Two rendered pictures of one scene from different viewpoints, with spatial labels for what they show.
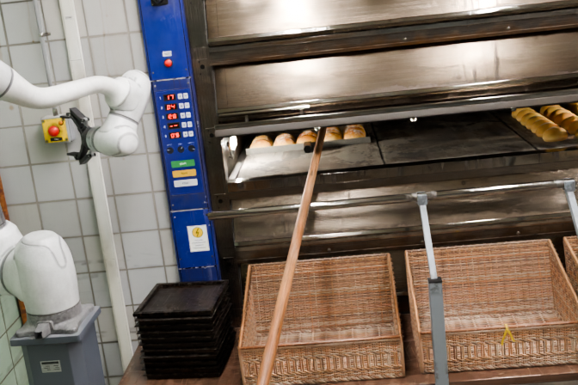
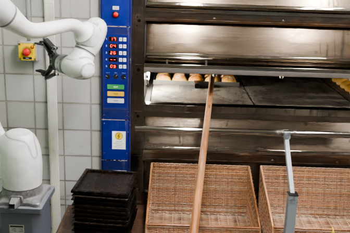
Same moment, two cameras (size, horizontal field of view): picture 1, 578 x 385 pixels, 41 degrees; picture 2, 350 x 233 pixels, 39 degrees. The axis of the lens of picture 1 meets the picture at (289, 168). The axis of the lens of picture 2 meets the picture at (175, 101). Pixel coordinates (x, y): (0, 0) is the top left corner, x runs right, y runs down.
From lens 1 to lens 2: 0.42 m
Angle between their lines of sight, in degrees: 5
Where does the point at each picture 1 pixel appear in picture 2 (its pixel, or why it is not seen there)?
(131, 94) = (94, 35)
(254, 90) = (173, 42)
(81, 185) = (39, 92)
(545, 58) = not seen: outside the picture
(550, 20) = not seen: outside the picture
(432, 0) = not seen: outside the picture
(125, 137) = (86, 65)
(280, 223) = (177, 137)
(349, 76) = (241, 41)
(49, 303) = (22, 183)
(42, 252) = (21, 145)
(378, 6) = not seen: outside the picture
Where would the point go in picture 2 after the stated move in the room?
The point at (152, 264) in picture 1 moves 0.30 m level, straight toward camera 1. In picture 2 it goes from (83, 154) to (88, 175)
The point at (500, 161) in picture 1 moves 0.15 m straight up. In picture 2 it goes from (333, 113) to (336, 86)
